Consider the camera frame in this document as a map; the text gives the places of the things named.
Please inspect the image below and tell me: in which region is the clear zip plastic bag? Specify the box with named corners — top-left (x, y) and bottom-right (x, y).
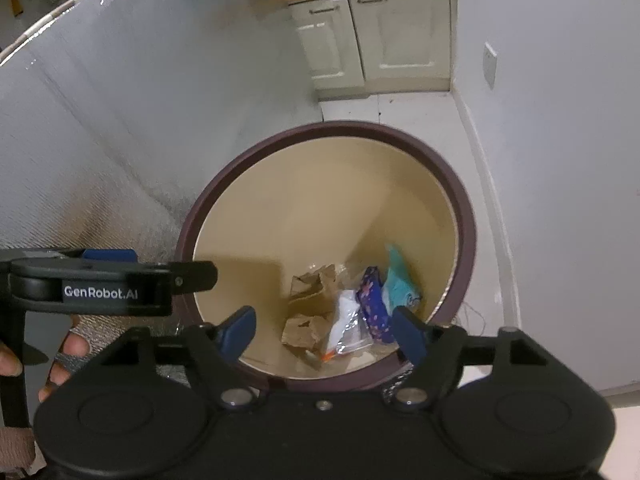
top-left (321, 264), bottom-right (373, 363)

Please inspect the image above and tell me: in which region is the blue Natural tissue pack wrapper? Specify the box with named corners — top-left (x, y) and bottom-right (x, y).
top-left (356, 266), bottom-right (395, 344)

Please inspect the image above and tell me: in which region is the person's left hand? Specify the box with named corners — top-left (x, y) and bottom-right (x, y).
top-left (0, 327), bottom-right (89, 403)

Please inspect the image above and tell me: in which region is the teal plastic wrapper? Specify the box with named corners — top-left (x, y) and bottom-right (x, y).
top-left (382, 245), bottom-right (422, 315)

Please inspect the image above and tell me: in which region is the round brown-rimmed trash bin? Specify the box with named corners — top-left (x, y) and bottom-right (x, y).
top-left (175, 122), bottom-right (477, 392)

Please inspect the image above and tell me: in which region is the white cupboard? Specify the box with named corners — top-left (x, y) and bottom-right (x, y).
top-left (286, 0), bottom-right (457, 100)

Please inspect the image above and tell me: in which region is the white wall socket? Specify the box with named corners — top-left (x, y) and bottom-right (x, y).
top-left (483, 42), bottom-right (498, 89)

